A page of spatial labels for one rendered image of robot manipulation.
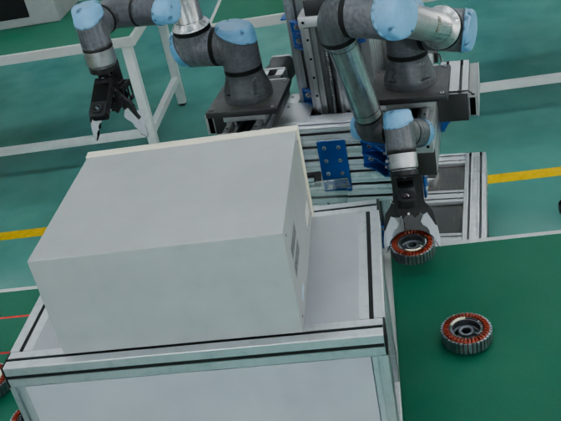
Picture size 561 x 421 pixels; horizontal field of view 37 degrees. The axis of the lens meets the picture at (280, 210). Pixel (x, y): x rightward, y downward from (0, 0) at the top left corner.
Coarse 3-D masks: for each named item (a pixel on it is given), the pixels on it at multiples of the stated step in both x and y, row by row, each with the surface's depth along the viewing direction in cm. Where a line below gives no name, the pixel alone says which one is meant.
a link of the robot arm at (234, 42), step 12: (216, 24) 246; (228, 24) 245; (240, 24) 244; (252, 24) 246; (216, 36) 245; (228, 36) 241; (240, 36) 241; (252, 36) 244; (216, 48) 245; (228, 48) 243; (240, 48) 243; (252, 48) 245; (216, 60) 247; (228, 60) 246; (240, 60) 244; (252, 60) 246; (228, 72) 248; (240, 72) 246
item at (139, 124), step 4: (128, 108) 209; (124, 112) 210; (128, 112) 209; (140, 112) 214; (144, 112) 215; (124, 116) 210; (128, 116) 210; (132, 116) 210; (144, 116) 214; (132, 120) 210; (136, 120) 210; (140, 120) 210; (144, 120) 213; (136, 124) 211; (140, 124) 211; (144, 124) 212; (140, 128) 211; (144, 128) 212; (140, 132) 212; (144, 132) 212; (148, 132) 213; (148, 136) 213
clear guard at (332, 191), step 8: (312, 184) 195; (320, 184) 194; (328, 184) 194; (336, 184) 193; (344, 184) 192; (312, 192) 192; (320, 192) 191; (328, 192) 190; (336, 192) 190; (344, 192) 189; (312, 200) 188; (320, 200) 188; (328, 200) 187; (336, 200) 186; (344, 200) 186
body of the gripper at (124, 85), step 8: (96, 72) 204; (104, 72) 204; (112, 72) 208; (120, 72) 212; (120, 80) 212; (128, 80) 212; (120, 88) 208; (128, 88) 212; (120, 96) 207; (128, 96) 214; (112, 104) 209; (120, 104) 208
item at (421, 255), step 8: (400, 232) 213; (408, 232) 212; (416, 232) 211; (424, 232) 210; (392, 240) 210; (400, 240) 210; (408, 240) 212; (416, 240) 212; (424, 240) 209; (432, 240) 208; (392, 248) 208; (400, 248) 207; (408, 248) 208; (416, 248) 208; (424, 248) 205; (432, 248) 206; (392, 256) 209; (400, 256) 206; (408, 256) 204; (416, 256) 205; (424, 256) 205; (432, 256) 207; (408, 264) 206; (416, 264) 205
